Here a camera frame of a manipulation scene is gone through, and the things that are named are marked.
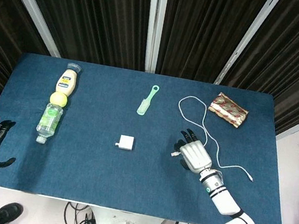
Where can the light green brush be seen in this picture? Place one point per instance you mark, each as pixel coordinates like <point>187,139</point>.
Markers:
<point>145,104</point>

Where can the yellow lemon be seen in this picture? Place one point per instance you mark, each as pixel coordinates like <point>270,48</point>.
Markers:
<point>58,99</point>

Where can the clear green-label water bottle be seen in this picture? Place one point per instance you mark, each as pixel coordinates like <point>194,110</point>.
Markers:
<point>49,119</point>

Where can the yellow lotion bottle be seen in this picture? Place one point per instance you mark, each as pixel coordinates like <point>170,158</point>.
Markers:
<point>68,81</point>

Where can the blue table cloth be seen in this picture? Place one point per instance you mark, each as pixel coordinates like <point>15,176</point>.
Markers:
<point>127,177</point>

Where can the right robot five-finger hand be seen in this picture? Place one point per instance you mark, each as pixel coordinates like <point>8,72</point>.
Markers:
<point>194,155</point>

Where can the white charger block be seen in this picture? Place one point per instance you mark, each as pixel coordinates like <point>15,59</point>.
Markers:
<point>125,142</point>

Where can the gold red snack packet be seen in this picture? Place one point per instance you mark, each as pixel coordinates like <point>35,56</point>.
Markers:
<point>228,110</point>

